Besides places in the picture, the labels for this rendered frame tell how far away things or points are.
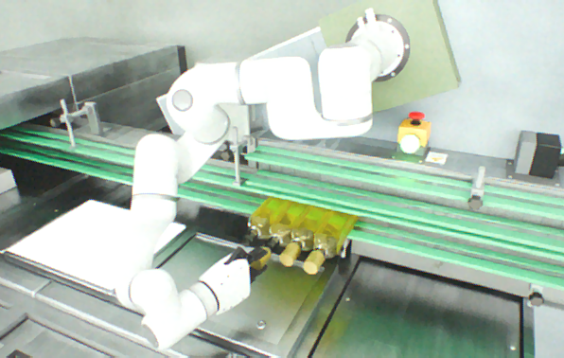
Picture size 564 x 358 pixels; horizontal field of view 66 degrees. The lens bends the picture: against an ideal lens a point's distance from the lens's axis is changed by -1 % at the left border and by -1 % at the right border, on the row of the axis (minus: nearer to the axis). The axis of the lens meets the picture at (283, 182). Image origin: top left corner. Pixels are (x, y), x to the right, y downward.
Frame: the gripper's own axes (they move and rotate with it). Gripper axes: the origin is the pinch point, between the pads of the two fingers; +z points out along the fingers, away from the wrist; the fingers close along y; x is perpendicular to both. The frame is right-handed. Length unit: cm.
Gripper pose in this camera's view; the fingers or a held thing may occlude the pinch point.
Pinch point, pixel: (257, 260)
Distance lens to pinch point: 101.1
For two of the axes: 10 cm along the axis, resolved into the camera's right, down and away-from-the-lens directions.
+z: 6.5, -3.6, 6.7
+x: -7.6, -3.0, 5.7
